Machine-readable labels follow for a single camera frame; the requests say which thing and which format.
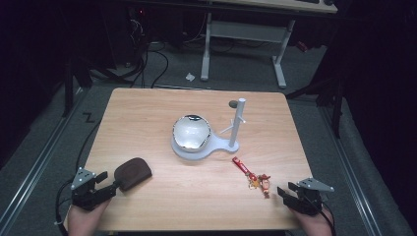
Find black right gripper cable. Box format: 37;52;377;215
311;196;337;236

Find black stand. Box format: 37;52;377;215
61;58;94;118
284;74;346;140

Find shiny silver bowl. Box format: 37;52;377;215
172;113;211;153

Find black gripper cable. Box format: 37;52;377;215
311;196;337;236
54;178;77;236

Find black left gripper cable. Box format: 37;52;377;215
54;178;77;236

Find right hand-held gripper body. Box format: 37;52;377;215
285;177;335;217

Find red strap figure keychain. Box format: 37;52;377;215
231;155;272;200

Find person's left hand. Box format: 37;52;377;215
66;199;111;236

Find brown pouch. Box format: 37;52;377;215
113;156;153;193

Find white frame desk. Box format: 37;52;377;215
200;0;339;90

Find white stand with pole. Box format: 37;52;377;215
170;97;248;161

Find person's right hand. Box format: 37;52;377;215
289;206;334;236

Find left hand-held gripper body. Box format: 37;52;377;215
70;166;118;211

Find black floor cables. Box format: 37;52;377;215
129;13;170;89

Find metal floor rail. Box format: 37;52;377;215
0;88;89;232
318;105;384;236

